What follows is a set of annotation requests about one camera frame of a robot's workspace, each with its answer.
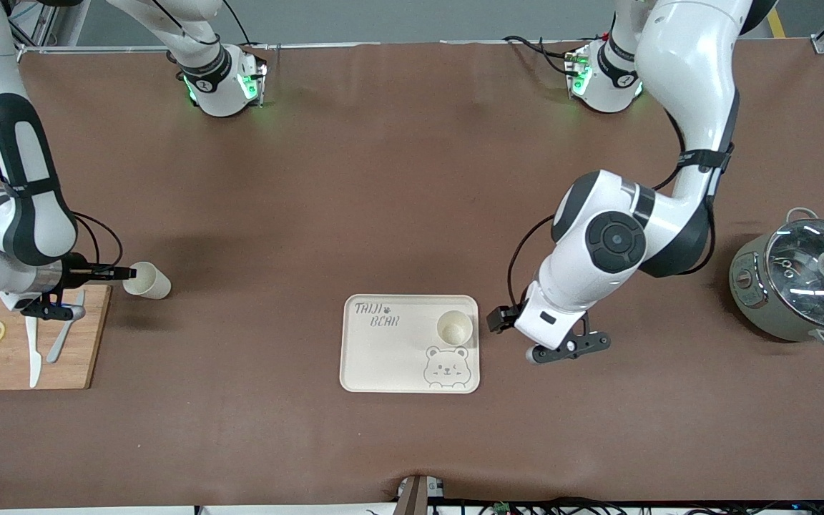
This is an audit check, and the black left base cable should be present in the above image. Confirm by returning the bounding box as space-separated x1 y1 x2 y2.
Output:
503 34 577 76

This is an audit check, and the black base cable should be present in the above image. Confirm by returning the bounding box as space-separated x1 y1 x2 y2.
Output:
503 34 577 76
222 0 270 51

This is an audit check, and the brown table mat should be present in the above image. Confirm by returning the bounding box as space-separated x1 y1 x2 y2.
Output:
0 39 824 510

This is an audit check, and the cream bear print tray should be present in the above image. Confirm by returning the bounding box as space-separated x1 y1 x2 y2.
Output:
339 294 481 394

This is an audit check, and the grey plastic knife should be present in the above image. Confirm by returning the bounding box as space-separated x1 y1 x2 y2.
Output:
46 290 87 363

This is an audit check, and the wooden cutting board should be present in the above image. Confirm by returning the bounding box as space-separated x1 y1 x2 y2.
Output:
0 285 112 391

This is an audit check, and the white paper cup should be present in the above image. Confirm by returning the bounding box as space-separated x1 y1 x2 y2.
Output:
436 310 474 346

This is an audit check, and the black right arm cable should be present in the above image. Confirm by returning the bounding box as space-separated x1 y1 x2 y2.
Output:
0 0 125 273

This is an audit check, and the silver table edge rail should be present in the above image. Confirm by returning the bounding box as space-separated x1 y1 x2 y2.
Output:
15 39 613 54

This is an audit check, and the white plastic knife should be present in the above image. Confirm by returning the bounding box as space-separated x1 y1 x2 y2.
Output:
24 315 42 388

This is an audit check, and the glass pot lid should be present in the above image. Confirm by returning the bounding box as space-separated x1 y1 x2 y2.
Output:
765 218 824 330

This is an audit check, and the black right base cable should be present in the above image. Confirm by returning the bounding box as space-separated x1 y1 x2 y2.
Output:
222 0 270 51

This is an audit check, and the white plastic cup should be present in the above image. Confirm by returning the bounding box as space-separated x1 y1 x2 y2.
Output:
122 261 172 300

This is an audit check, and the grey-green electric cooking pot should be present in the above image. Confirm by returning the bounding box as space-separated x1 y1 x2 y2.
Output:
729 207 824 350

